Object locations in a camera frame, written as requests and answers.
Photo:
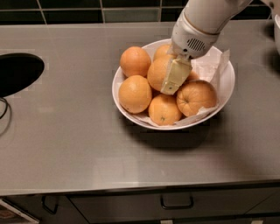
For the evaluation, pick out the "orange back top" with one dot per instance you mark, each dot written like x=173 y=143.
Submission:
x=162 y=51

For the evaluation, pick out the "orange front left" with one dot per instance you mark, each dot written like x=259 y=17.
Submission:
x=135 y=94

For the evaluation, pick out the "orange front centre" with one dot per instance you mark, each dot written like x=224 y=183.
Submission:
x=163 y=110

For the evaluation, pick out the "dark drawer front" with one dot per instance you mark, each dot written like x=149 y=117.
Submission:
x=146 y=207

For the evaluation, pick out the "black drawer handle centre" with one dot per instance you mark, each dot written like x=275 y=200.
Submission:
x=176 y=202

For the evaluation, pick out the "white object top right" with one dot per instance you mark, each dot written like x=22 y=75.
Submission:
x=275 y=12

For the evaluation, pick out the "orange top left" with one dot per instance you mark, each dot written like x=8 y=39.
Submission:
x=135 y=61

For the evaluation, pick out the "orange front right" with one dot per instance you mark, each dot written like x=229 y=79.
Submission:
x=194 y=95

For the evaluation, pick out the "small hidden orange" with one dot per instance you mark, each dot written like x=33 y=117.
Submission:
x=192 y=76

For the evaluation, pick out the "black drawer handle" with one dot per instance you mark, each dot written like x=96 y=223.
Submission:
x=50 y=204
x=176 y=202

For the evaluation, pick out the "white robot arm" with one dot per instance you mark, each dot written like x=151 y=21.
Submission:
x=226 y=9

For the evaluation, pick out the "black round object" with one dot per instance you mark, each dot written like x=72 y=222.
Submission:
x=18 y=71

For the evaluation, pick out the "white ceramic bowl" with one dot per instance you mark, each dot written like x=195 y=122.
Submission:
x=221 y=87

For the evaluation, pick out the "black drawer handle left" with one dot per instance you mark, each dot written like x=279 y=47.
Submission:
x=50 y=204

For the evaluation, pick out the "large orange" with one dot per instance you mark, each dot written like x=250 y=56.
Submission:
x=157 y=71

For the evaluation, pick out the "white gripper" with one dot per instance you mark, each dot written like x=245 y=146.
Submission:
x=190 y=40

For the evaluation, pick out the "white paper liner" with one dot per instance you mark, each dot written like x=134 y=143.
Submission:
x=214 y=64

